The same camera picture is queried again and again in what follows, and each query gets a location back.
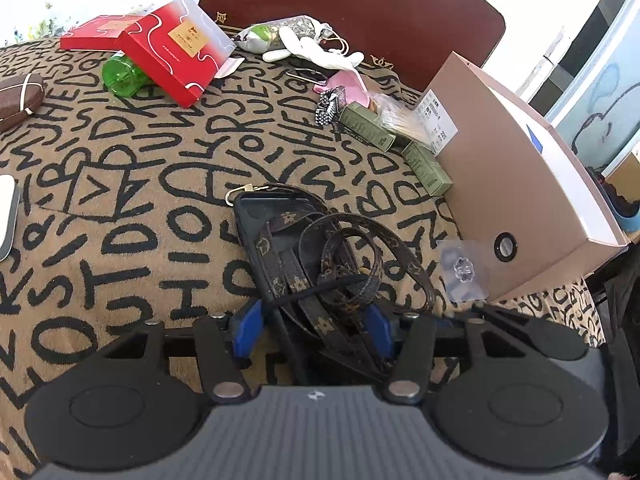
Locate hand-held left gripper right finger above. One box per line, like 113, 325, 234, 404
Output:
365, 302, 506, 403

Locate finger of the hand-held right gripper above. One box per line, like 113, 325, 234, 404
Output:
472, 302, 533, 333

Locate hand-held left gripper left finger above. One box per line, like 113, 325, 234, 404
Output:
102, 300, 263, 403

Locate phone case with brown strap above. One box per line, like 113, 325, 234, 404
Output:
227, 184, 436, 386

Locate clear adhesive hook packet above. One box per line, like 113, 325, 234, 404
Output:
436, 239, 491, 303

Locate beige cardboard box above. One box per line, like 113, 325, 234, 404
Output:
415, 51, 631, 303

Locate small olive green box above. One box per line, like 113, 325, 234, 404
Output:
401, 140, 453, 197
340, 101, 396, 152

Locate letter-print tablecloth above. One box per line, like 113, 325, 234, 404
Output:
0, 35, 606, 480

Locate clear packet of toothpicks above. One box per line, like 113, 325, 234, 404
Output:
377, 97, 436, 151

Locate pink plastic object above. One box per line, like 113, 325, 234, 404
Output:
315, 70, 371, 107

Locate white and blue box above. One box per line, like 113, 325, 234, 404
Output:
0, 175, 21, 261

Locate white glove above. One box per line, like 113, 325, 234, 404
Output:
262, 25, 366, 71

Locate green plastic bottle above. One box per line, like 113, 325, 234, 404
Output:
102, 51, 151, 97

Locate red box with clear sleeve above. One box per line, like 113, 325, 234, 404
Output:
120, 0, 237, 109

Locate clear packet of dried tea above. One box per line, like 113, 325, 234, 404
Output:
235, 15, 321, 53

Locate brown striped glasses case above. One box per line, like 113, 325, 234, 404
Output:
0, 74, 46, 133

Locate dark brown wooden board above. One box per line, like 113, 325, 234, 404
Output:
197, 0, 506, 88

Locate flat red box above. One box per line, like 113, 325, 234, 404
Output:
60, 14, 146, 52

